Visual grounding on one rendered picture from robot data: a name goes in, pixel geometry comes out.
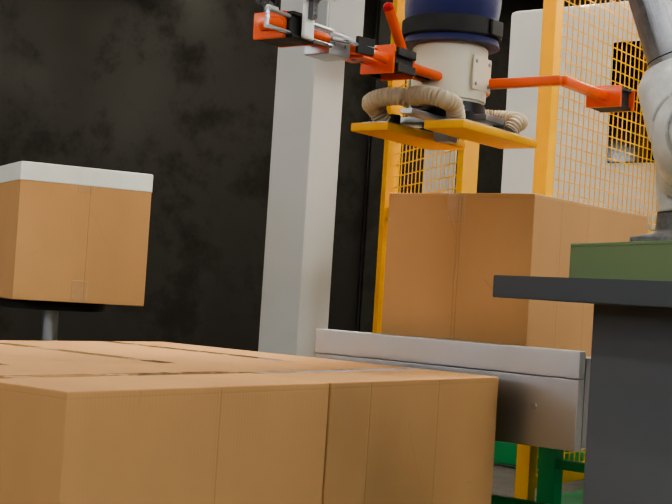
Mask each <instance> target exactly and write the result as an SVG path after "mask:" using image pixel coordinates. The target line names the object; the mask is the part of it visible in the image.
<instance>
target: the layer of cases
mask: <svg viewBox="0 0 672 504"><path fill-rule="evenodd" d="M498 380H499V378H498V377H496V376H486V375H476V374H467V373H457V372H448V371H438V370H429V369H419V368H410V367H400V366H390V365H381V364H371V363H362V362H352V361H343V360H333V359H324V358H314V357H304V356H295V355H285V354H276V353H266V352H257V351H247V350H238V349H228V348H218V347H209V346H199V345H190V344H180V343H171V342H146V341H23V340H0V504H491V497H492V481H493V464H494V447H495V430H496V413H497V397H498Z"/></svg>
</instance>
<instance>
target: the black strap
mask: <svg viewBox="0 0 672 504"><path fill-rule="evenodd" d="M435 31H450V32H465V33H473V34H479V35H484V36H488V37H491V38H494V39H496V40H497V41H498V43H499V44H500V43H501V41H502V38H503V23H502V22H499V21H497V20H495V19H491V18H488V17H484V16H479V15H473V14H464V13H425V14H418V15H413V16H410V17H407V18H406V19H404V20H403V21H402V34H403V38H404V39H405V37H406V36H408V35H410V34H414V33H421V32H435Z"/></svg>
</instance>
